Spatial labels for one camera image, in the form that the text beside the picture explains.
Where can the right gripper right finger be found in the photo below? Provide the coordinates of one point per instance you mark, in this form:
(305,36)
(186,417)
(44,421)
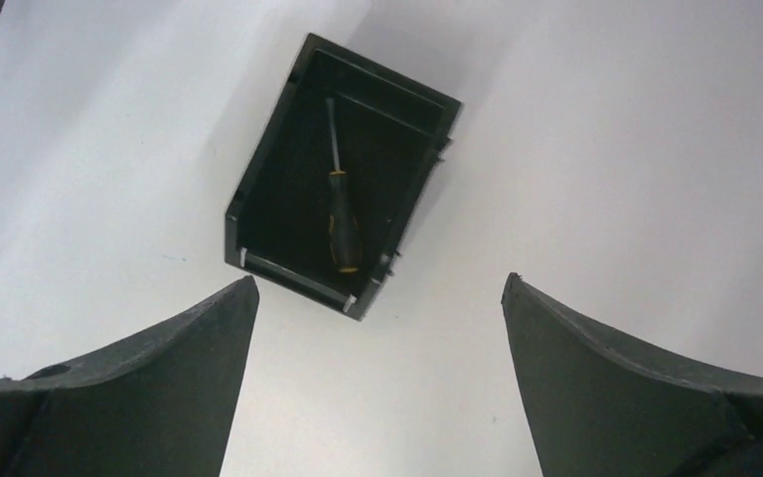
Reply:
(601,402)

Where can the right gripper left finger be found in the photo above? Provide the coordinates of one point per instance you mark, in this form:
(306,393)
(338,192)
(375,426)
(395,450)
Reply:
(160,402)

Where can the yellow black screwdriver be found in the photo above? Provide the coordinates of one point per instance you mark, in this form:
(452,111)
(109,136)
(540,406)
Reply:
(345,243)

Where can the black plastic bin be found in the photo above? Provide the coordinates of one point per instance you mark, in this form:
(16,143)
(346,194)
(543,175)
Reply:
(337,110)

